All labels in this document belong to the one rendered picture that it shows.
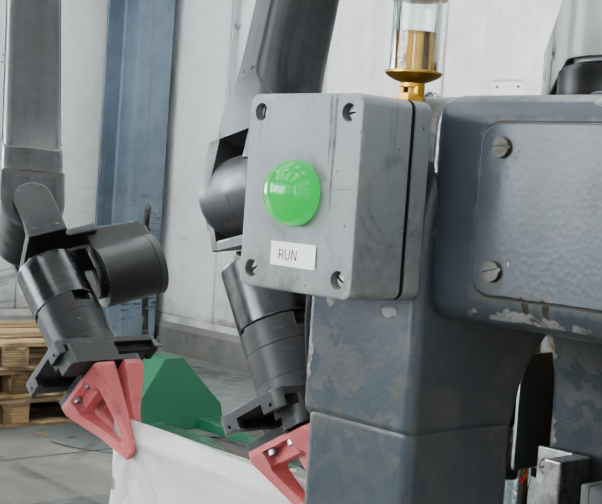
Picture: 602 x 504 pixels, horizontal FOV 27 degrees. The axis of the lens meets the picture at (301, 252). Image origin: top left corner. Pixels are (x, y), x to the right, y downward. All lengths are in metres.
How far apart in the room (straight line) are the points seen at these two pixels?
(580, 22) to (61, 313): 0.58
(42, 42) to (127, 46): 8.25
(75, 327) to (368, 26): 6.94
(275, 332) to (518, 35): 6.35
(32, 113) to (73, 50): 8.17
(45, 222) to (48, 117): 0.13
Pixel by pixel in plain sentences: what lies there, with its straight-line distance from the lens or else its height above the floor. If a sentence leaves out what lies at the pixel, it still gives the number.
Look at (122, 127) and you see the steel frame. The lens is 9.49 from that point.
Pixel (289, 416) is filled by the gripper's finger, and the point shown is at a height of 1.14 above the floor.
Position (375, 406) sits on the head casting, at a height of 1.19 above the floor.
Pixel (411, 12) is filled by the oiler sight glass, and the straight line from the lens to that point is 0.63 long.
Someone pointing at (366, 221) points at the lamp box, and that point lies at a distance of 0.54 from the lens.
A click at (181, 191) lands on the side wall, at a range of 9.26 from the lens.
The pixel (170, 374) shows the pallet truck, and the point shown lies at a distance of 6.30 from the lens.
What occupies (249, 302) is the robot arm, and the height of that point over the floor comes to 1.20.
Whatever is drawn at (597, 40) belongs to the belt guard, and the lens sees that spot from 0.67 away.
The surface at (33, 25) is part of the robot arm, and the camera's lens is 1.30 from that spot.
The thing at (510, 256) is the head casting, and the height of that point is 1.26.
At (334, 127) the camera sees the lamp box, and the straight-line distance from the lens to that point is 0.55.
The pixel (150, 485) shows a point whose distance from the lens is 1.05.
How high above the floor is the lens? 1.29
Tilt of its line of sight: 3 degrees down
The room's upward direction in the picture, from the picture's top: 4 degrees clockwise
